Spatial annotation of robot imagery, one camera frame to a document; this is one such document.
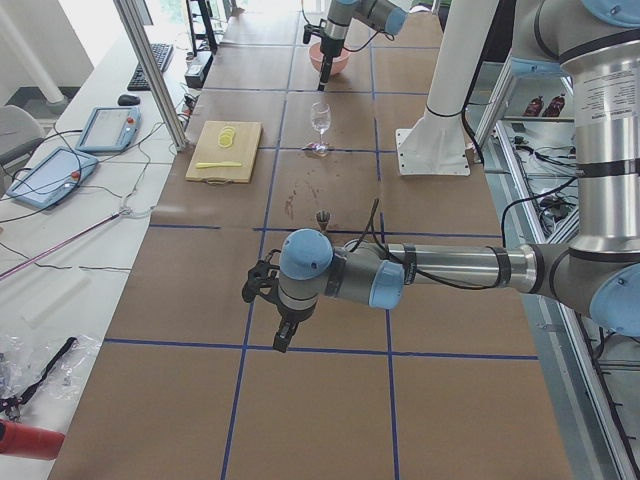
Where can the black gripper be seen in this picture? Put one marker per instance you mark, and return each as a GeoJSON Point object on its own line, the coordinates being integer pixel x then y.
{"type": "Point", "coordinates": [330, 46]}
{"type": "Point", "coordinates": [289, 317]}

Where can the steel jigger measuring cup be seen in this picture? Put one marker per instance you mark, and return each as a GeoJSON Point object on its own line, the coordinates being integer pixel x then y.
{"type": "Point", "coordinates": [322, 219]}

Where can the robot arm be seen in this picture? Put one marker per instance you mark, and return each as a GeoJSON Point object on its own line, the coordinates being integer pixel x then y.
{"type": "Point", "coordinates": [595, 274]}
{"type": "Point", "coordinates": [381, 16]}

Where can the clear wine glass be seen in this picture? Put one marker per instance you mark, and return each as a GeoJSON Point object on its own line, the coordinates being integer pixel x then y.
{"type": "Point", "coordinates": [320, 116]}

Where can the pink bowl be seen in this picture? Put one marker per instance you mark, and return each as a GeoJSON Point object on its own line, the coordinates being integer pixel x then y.
{"type": "Point", "coordinates": [316, 57]}

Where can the bamboo cutting board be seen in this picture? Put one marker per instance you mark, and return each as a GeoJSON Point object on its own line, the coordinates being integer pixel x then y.
{"type": "Point", "coordinates": [244, 150]}

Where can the black box device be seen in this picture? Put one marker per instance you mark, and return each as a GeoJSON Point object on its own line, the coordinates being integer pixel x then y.
{"type": "Point", "coordinates": [198, 66]}

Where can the yellow plastic knife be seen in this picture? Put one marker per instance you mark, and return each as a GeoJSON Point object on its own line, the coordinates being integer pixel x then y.
{"type": "Point", "coordinates": [223, 164]}

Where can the black computer mouse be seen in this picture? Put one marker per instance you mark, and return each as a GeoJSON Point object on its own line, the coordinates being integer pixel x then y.
{"type": "Point", "coordinates": [128, 100]}

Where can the far teach pendant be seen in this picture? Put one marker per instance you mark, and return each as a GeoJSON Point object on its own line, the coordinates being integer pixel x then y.
{"type": "Point", "coordinates": [109, 130]}

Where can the teach pendant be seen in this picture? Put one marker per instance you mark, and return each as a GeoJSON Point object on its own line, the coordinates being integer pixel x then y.
{"type": "Point", "coordinates": [53, 179]}
{"type": "Point", "coordinates": [109, 130]}

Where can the long metal rod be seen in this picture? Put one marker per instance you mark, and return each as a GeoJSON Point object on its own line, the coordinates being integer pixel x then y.
{"type": "Point", "coordinates": [32, 260]}

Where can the clear plastic bag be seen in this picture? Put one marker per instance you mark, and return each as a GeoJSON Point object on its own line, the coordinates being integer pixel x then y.
{"type": "Point", "coordinates": [54, 369]}

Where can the near teach pendant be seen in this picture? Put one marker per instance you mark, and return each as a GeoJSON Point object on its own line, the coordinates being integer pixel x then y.
{"type": "Point", "coordinates": [53, 179]}

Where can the red fire extinguisher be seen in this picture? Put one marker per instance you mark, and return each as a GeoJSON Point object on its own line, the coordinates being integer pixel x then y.
{"type": "Point", "coordinates": [25, 441]}

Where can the grey office chair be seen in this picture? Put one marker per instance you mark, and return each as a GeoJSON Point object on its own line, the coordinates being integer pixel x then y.
{"type": "Point", "coordinates": [20, 133]}

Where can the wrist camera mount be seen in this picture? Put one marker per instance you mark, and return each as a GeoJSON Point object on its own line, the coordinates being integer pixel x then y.
{"type": "Point", "coordinates": [313, 30]}
{"type": "Point", "coordinates": [262, 280]}

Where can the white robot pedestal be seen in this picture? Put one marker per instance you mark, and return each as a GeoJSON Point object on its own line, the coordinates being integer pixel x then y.
{"type": "Point", "coordinates": [435, 145]}

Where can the aluminium frame post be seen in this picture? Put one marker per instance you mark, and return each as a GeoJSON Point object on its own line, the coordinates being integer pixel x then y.
{"type": "Point", "coordinates": [135, 30]}

